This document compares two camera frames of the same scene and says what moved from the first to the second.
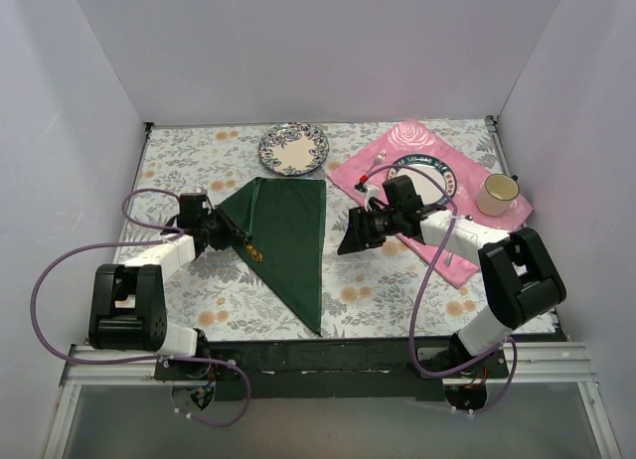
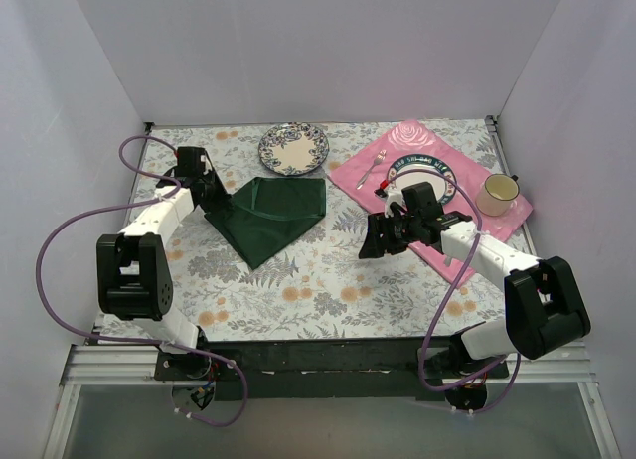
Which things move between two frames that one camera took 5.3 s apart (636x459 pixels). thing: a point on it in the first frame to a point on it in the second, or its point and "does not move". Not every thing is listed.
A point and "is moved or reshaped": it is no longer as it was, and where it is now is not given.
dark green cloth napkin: x=284 y=220 is moved or reshaped
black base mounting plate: x=332 y=372 does not move
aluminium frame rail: x=531 y=363 does not move
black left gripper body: x=224 y=229 to x=215 y=201
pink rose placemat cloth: x=414 y=138 does not move
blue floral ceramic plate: x=293 y=148 does not move
